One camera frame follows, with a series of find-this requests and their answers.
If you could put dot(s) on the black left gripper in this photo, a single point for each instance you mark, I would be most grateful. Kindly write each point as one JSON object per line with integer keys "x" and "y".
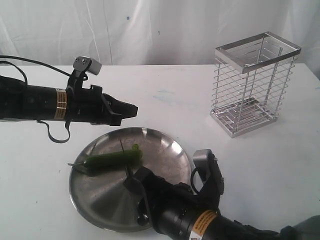
{"x": 90, "y": 105}

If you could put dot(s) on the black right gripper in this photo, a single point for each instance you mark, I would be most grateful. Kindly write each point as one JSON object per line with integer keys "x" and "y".
{"x": 170, "y": 208}

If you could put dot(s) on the black handled knife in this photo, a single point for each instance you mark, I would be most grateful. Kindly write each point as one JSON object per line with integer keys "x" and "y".
{"x": 126, "y": 165}

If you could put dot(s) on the green cucumber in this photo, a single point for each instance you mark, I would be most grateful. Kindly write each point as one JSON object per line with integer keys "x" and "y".
{"x": 96, "y": 164}

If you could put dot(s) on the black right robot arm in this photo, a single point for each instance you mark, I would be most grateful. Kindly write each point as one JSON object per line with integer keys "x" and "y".
{"x": 212, "y": 225}

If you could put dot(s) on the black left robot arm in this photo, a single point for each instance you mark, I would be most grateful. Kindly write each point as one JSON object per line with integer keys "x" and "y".
{"x": 21, "y": 102}

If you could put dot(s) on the round stainless steel plate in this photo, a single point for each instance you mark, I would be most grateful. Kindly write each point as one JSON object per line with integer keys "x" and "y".
{"x": 100, "y": 197}

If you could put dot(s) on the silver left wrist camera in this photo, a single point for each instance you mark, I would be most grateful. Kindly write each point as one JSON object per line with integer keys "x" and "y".
{"x": 86, "y": 64}

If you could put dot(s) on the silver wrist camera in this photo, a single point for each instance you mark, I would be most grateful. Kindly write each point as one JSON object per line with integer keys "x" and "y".
{"x": 86, "y": 64}
{"x": 207, "y": 164}

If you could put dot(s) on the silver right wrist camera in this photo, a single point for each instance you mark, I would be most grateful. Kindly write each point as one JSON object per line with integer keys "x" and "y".
{"x": 207, "y": 164}

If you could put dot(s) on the chrome wire utensil holder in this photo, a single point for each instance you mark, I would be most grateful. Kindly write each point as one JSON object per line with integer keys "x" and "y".
{"x": 250, "y": 81}

